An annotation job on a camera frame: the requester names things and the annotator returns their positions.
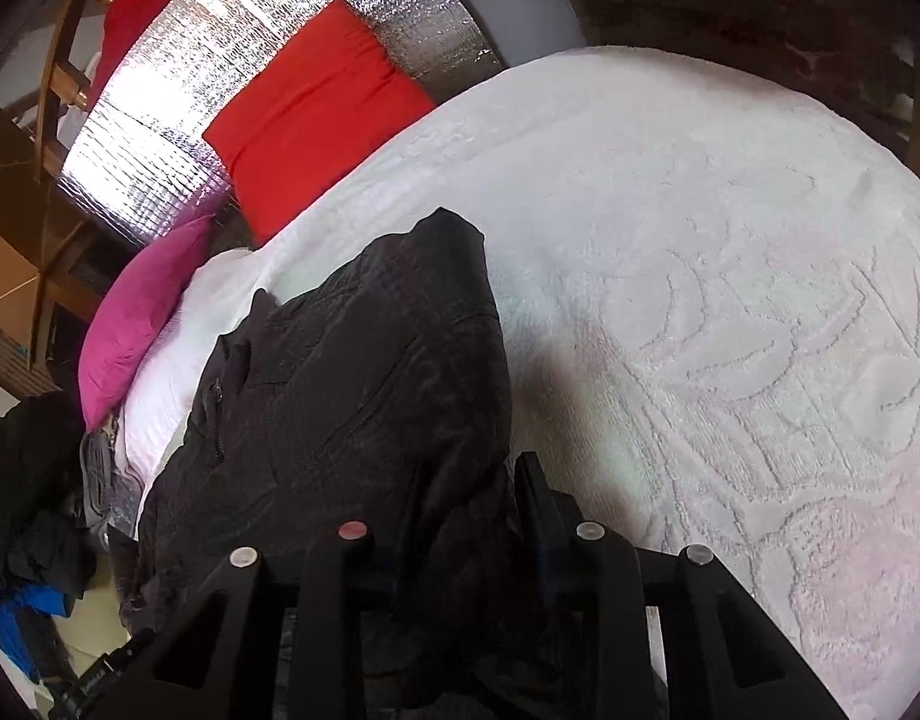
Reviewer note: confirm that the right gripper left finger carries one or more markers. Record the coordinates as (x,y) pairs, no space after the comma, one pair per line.
(246,644)

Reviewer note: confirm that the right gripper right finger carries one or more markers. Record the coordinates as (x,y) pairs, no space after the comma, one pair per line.
(626,632)

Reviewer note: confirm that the black quilted jacket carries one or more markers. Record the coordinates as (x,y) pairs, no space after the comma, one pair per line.
(381,396)

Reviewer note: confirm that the pile of dark clothes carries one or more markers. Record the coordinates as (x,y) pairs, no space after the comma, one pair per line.
(46,561)

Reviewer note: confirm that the grey folded garment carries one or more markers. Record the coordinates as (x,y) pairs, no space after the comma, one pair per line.
(111,491)

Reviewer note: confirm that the pink cushion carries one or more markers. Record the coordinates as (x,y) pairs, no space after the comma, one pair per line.
(133,313)

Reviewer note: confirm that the white embossed bed blanket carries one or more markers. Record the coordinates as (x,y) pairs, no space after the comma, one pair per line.
(710,295)

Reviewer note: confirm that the silver foil insulation panel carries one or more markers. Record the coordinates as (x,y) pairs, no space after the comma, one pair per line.
(140,160)

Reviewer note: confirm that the red square cushion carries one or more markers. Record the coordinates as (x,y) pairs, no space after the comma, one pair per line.
(329,99)

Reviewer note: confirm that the wooden stair railing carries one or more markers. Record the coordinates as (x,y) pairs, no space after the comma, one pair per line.
(62,85)

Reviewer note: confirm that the wooden side table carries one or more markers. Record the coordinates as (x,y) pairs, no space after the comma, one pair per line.
(859,57)

